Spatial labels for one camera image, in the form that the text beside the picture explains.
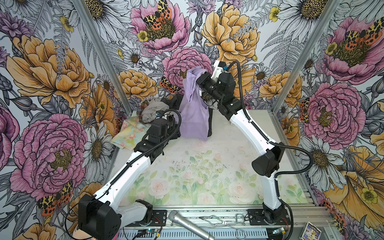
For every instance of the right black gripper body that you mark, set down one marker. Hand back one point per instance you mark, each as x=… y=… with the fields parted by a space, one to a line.
x=207 y=82

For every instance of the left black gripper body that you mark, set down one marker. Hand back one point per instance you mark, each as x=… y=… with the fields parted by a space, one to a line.
x=170 y=131

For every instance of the lavender purple cloth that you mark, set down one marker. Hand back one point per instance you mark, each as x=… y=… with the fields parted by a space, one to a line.
x=193 y=110

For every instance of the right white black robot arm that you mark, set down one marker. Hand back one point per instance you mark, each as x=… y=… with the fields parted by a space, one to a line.
x=267 y=163

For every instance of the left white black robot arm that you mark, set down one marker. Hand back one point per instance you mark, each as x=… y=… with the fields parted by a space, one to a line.
x=100 y=215

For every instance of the light grey cloth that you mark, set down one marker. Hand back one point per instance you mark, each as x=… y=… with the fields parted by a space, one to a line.
x=150 y=112

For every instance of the pastel floral patterned cloth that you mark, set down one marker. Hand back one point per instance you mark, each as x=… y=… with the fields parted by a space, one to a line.
x=131 y=133

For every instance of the dark grey denim shorts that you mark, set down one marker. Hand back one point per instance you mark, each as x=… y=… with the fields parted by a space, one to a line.
x=174 y=103

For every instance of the silver microphone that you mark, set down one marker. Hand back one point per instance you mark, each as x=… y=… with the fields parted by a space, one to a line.
x=176 y=218

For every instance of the green circuit board left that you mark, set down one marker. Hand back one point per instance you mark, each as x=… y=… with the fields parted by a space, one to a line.
x=152 y=231

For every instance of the green circuit board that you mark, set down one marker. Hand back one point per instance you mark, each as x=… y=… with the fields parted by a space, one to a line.
x=279 y=231
x=152 y=231

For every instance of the green circuit board right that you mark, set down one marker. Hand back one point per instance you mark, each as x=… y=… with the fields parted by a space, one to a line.
x=279 y=231

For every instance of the colourful card box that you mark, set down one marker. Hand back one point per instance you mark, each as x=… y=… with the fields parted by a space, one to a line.
x=310 y=232

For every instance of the left aluminium corner post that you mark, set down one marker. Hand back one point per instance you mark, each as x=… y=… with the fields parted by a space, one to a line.
x=93 y=34

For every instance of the aluminium corner post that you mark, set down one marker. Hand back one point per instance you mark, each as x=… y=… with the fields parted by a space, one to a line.
x=93 y=34
x=320 y=27

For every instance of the right aluminium corner post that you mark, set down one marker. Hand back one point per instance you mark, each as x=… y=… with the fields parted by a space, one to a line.
x=320 y=27

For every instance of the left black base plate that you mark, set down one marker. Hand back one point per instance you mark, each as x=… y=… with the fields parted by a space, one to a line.
x=155 y=218

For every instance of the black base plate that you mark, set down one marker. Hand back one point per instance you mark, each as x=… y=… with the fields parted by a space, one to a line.
x=260 y=217
x=155 y=218

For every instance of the metal wire hanger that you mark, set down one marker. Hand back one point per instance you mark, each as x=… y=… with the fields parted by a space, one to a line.
x=216 y=221

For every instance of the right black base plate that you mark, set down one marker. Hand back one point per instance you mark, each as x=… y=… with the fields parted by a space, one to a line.
x=260 y=217

